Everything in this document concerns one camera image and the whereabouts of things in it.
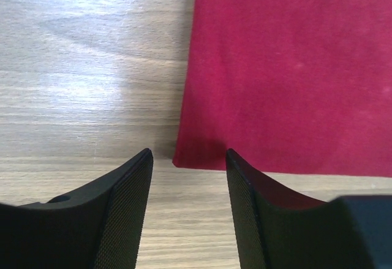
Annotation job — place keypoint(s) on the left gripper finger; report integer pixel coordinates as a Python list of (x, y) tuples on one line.
[(97, 225)]

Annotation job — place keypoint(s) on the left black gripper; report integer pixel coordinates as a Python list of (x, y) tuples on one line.
[(277, 227)]

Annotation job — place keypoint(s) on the dark red t-shirt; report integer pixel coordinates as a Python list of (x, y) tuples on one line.
[(293, 86)]

